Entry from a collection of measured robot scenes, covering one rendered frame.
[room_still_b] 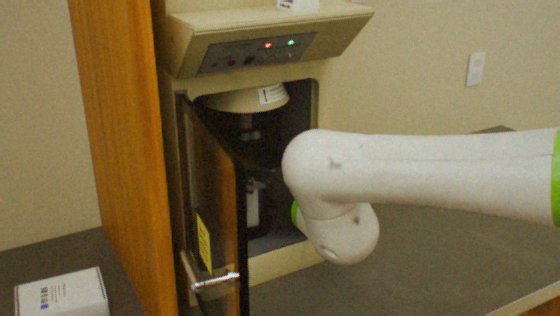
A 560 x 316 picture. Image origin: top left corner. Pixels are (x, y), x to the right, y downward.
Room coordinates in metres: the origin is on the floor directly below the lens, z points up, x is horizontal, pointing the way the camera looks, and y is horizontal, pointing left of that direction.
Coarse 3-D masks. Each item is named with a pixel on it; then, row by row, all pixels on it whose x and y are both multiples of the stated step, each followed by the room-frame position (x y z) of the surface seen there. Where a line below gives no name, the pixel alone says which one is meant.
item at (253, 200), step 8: (224, 128) 1.07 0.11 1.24; (224, 136) 1.02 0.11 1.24; (264, 144) 1.01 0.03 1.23; (240, 152) 1.00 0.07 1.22; (248, 152) 1.00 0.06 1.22; (256, 152) 1.00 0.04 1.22; (264, 152) 1.02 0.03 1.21; (248, 160) 1.00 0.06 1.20; (256, 160) 1.00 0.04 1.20; (264, 160) 1.02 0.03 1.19; (256, 192) 1.00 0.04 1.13; (264, 192) 1.02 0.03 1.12; (248, 200) 1.00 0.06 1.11; (256, 200) 1.00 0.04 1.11; (264, 200) 1.02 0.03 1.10; (248, 208) 1.00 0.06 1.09; (256, 208) 1.00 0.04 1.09; (264, 208) 1.02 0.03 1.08; (248, 216) 1.00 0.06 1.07; (256, 216) 1.00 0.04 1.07; (264, 216) 1.01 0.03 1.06; (248, 224) 1.00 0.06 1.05; (256, 224) 1.00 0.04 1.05
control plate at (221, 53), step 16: (208, 48) 0.81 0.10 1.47; (224, 48) 0.83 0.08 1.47; (240, 48) 0.84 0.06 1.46; (256, 48) 0.86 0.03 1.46; (272, 48) 0.88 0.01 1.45; (288, 48) 0.90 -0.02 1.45; (304, 48) 0.92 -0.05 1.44; (208, 64) 0.84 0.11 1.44; (224, 64) 0.86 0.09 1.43; (240, 64) 0.88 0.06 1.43; (256, 64) 0.90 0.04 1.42
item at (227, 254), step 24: (192, 120) 0.77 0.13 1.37; (192, 144) 0.78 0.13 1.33; (216, 144) 0.65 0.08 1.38; (192, 168) 0.79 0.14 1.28; (216, 168) 0.65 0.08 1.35; (192, 192) 0.80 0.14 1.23; (216, 192) 0.66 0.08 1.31; (240, 192) 0.58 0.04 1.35; (192, 216) 0.82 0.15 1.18; (216, 216) 0.66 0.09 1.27; (240, 216) 0.57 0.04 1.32; (192, 240) 0.83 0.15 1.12; (216, 240) 0.67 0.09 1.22; (240, 240) 0.57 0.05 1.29; (216, 264) 0.68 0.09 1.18; (240, 264) 0.57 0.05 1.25; (216, 288) 0.68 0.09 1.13; (240, 288) 0.57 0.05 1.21; (216, 312) 0.69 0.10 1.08; (240, 312) 0.57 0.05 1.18
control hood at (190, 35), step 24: (336, 0) 1.01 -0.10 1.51; (168, 24) 0.86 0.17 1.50; (192, 24) 0.78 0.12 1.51; (216, 24) 0.79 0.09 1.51; (240, 24) 0.80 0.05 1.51; (264, 24) 0.82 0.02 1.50; (288, 24) 0.85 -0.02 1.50; (312, 24) 0.87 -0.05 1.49; (336, 24) 0.90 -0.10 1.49; (360, 24) 0.93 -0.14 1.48; (192, 48) 0.79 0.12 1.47; (312, 48) 0.93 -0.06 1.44; (336, 48) 0.97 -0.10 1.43; (192, 72) 0.85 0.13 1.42; (216, 72) 0.87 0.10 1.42
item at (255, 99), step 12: (276, 84) 1.01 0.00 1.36; (204, 96) 1.01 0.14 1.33; (216, 96) 0.98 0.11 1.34; (228, 96) 0.97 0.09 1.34; (240, 96) 0.97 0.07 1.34; (252, 96) 0.97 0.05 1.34; (264, 96) 0.98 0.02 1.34; (276, 96) 0.99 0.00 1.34; (288, 96) 1.04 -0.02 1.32; (216, 108) 0.97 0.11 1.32; (228, 108) 0.96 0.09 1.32; (240, 108) 0.96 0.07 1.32; (252, 108) 0.96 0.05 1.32; (264, 108) 0.97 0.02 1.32; (276, 108) 0.98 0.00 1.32
